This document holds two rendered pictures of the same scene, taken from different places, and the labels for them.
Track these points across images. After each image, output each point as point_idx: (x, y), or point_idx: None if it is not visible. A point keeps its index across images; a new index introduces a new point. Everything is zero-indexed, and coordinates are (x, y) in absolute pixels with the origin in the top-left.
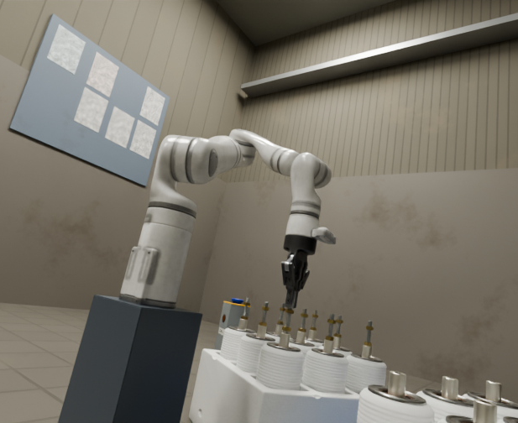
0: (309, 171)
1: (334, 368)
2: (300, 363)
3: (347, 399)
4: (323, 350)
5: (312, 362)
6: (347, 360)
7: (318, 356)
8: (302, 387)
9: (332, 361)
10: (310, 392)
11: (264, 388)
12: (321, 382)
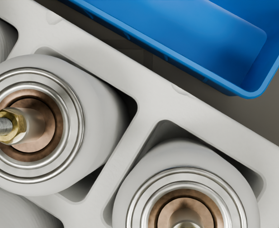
0: None
1: (87, 77)
2: (192, 147)
3: (102, 41)
4: (38, 136)
5: (103, 145)
6: (19, 58)
7: (99, 128)
8: (139, 149)
9: (91, 83)
10: (174, 111)
11: None
12: (111, 107)
